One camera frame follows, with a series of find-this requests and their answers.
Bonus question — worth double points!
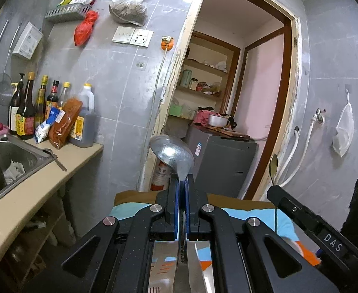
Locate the large soy sauce jug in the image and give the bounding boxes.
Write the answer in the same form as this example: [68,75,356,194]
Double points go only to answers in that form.
[69,83,96,148]

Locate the white mesh bag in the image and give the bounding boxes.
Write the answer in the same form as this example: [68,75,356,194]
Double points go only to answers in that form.
[332,90,355,157]

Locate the wall water tap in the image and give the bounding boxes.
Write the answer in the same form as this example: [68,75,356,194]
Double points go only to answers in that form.
[312,108,326,124]

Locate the large steel spoon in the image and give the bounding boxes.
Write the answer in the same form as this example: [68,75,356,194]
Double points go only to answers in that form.
[149,134,194,292]

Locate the grey washing machine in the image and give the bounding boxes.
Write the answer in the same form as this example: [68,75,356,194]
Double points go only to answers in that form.
[185,125,257,198]

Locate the grey wall rack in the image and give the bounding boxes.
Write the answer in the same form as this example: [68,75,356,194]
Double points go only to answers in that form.
[44,3,92,23]

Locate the white bowl on washer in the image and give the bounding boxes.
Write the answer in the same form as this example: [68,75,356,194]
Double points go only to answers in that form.
[208,115,229,128]

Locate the dark sauce bottle red label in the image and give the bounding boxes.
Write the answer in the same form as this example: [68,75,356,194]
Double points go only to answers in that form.
[16,72,35,140]

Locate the orange wall hook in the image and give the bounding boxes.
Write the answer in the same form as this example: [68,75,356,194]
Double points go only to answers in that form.
[160,36,174,51]

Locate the white washer hose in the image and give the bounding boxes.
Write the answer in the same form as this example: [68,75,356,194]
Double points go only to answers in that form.
[276,118,316,188]

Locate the wire mesh strainer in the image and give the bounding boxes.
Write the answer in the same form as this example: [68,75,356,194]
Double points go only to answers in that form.
[0,24,21,106]

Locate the white wall box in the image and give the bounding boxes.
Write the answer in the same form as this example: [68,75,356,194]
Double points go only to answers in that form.
[12,22,43,60]

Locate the clear bag dried goods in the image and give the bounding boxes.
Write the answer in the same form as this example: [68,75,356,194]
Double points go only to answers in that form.
[109,0,148,27]

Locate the white wall switch socket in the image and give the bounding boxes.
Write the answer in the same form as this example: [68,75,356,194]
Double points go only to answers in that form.
[111,27,154,48]

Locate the steel sink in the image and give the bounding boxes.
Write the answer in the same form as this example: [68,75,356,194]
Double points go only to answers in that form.
[0,134,54,199]

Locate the red spice packet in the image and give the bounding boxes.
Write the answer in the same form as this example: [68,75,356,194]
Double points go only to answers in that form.
[49,97,82,149]

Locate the red plastic bag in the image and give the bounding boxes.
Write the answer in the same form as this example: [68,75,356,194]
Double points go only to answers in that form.
[74,10,99,46]

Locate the striped colourful table cloth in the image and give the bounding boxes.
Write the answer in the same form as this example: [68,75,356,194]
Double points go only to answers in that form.
[111,187,320,292]

